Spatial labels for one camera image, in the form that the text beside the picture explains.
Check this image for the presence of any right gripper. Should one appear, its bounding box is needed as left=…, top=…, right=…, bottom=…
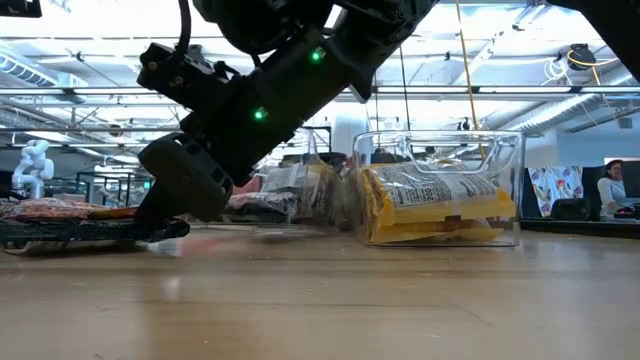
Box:
left=133, top=30, right=351, bottom=237

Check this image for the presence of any black pink ramen packet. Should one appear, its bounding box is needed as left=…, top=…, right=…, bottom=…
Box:
left=0, top=196, right=192, bottom=255

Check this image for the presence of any black orange ramen packet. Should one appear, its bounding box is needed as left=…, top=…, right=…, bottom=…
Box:
left=224, top=191, right=302, bottom=224

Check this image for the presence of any white robot figure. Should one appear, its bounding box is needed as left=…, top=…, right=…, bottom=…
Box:
left=10, top=138, right=55, bottom=201

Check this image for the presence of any clear plastic bin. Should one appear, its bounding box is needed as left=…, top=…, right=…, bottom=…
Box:
left=222, top=127, right=354, bottom=239
left=352, top=128, right=527, bottom=249

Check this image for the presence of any white pillar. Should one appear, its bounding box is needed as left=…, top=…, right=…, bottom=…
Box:
left=332, top=112, right=372, bottom=156

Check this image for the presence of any long ceiling light bar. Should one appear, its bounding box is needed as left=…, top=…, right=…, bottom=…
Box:
left=0, top=84, right=640, bottom=96

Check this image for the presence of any floral cloth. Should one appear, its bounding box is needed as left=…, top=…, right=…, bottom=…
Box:
left=527, top=164, right=585, bottom=217

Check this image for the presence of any black office chair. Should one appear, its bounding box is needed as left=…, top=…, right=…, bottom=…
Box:
left=549, top=197, right=592, bottom=222

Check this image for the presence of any person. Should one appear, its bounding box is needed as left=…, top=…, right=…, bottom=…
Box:
left=596, top=158, right=634, bottom=222

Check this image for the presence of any black monitor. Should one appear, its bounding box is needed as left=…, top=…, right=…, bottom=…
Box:
left=619, top=159, right=640, bottom=200

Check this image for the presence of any grey ceiling vent duct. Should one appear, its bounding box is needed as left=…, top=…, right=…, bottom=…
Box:
left=0, top=49, right=90, bottom=90

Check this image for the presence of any black hanging cable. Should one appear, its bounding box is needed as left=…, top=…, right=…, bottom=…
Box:
left=398, top=45, right=412, bottom=132

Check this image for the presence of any yellow hanging cable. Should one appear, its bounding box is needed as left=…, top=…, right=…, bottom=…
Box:
left=453, top=0, right=481, bottom=132

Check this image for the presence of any silver ventilation duct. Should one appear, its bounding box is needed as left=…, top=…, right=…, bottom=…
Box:
left=494, top=74, right=640, bottom=137

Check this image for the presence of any white coiled cable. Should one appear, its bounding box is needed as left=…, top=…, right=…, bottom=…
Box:
left=542, top=57, right=570, bottom=85

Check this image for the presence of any black aluminium table frame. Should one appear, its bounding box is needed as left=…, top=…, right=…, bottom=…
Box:
left=519, top=217, right=640, bottom=239

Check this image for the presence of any black ceiling cable reel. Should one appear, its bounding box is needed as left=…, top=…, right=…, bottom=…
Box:
left=568, top=42, right=597, bottom=72

